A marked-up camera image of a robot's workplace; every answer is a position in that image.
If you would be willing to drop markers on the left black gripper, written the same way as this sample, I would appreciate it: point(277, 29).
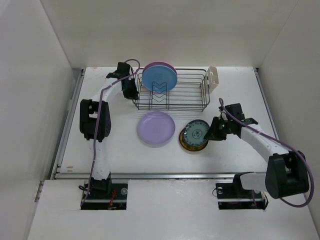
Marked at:
point(133, 95)

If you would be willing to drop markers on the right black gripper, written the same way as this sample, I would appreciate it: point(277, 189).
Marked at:
point(212, 133)

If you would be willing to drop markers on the blue patterned glass plate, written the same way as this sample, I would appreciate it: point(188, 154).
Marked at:
point(195, 131)

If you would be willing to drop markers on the light blue plastic plate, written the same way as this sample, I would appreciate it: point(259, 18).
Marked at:
point(159, 78)

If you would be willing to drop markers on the pink plastic plate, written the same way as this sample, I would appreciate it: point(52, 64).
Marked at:
point(159, 63)

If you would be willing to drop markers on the yellow patterned glass plate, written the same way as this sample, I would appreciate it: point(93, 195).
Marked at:
point(190, 147)

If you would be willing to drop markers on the metal wire dish rack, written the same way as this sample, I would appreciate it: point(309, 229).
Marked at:
point(191, 93)

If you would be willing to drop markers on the lavender plastic plate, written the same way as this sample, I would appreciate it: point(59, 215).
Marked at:
point(156, 128)

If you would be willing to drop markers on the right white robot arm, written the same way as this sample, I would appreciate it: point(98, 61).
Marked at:
point(287, 172)

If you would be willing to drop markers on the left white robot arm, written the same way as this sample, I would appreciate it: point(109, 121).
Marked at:
point(95, 120)

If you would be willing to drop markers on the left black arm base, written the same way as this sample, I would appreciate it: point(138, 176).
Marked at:
point(115, 200)

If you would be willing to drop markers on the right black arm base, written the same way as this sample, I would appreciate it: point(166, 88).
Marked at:
point(231, 197)

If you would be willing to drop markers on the beige plastic cutlery holder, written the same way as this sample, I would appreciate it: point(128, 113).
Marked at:
point(212, 78)

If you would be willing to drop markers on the aluminium front rail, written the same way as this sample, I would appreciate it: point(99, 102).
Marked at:
point(147, 176)

